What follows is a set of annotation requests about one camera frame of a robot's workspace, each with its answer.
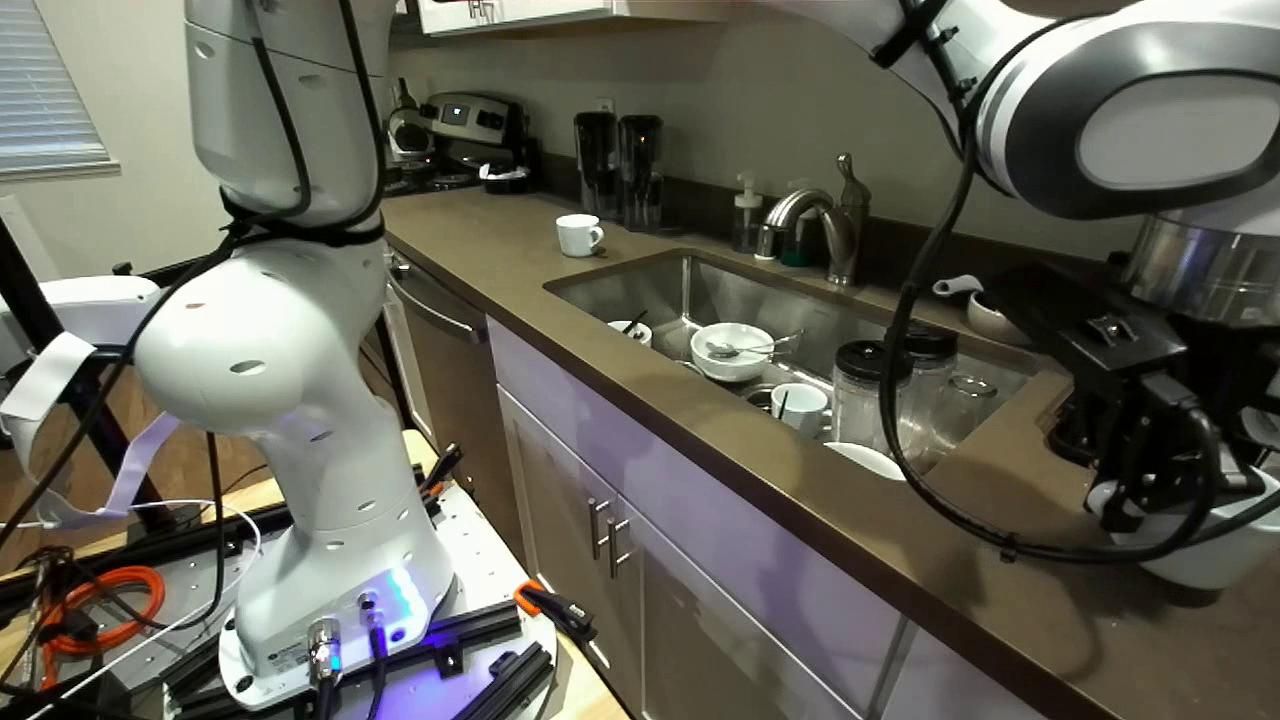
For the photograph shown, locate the black silver coffee machine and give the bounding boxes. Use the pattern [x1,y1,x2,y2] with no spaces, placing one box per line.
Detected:
[384,78,540,194]

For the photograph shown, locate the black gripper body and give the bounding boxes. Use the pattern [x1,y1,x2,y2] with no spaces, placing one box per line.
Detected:
[1065,337,1280,466]

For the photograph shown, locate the orange handled tool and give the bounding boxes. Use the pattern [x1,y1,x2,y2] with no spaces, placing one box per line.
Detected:
[509,576,603,659]

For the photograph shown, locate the green soap dispenser white pump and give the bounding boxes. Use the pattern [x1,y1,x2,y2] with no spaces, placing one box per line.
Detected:
[726,171,771,262]

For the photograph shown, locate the small white cup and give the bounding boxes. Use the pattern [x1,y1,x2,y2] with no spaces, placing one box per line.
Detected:
[768,376,835,444]

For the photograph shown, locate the wide white bowl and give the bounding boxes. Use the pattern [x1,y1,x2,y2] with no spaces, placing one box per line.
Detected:
[682,321,779,389]

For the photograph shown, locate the tall black canister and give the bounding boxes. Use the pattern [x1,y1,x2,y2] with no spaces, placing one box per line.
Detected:
[616,112,669,237]
[573,108,622,219]

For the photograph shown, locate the white ribbon strap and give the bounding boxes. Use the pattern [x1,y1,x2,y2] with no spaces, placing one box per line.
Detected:
[0,330,186,529]

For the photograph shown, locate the white ceramic mug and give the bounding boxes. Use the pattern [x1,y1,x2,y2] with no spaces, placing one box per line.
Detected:
[1079,453,1280,601]
[551,208,610,266]

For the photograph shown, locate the stainless steel sink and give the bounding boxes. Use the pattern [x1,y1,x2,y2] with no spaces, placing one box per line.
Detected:
[540,245,1060,494]

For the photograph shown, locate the white plate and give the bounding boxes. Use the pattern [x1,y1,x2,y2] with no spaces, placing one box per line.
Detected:
[824,438,912,490]

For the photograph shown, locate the orange cable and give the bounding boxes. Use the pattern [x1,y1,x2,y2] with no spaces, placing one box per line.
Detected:
[34,561,171,659]

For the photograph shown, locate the dark dishwasher front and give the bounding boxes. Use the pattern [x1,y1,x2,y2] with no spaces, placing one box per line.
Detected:
[384,253,518,542]

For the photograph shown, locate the white upper cabinets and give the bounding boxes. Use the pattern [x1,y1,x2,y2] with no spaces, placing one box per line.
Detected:
[413,0,633,41]

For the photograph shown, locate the clear jar black lid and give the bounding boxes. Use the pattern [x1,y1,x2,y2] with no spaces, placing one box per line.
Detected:
[826,337,924,453]

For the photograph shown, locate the window blind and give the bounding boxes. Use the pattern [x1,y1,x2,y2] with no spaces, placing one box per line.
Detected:
[0,0,118,186]

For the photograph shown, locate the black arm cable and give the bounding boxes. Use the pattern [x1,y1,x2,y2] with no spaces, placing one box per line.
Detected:
[870,0,1240,569]

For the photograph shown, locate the steel spoon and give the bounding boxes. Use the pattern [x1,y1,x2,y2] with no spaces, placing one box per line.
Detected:
[699,330,801,364]

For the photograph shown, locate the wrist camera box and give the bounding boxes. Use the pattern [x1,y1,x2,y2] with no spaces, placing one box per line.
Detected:
[975,258,1193,393]

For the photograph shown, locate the black aluminium rails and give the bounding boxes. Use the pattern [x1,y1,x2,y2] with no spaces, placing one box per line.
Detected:
[169,595,560,720]

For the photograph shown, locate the brushed steel faucet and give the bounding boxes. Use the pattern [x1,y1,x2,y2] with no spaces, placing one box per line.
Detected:
[757,148,881,294]

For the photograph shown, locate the grey lower cabinet fronts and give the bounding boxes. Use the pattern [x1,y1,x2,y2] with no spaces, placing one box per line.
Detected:
[485,316,1060,720]

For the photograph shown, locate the small white dish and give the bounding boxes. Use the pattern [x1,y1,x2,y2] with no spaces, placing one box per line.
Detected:
[603,313,659,353]

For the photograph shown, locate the steel cabinet handle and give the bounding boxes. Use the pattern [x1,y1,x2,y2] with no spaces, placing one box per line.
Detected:
[583,494,616,565]
[603,508,638,581]

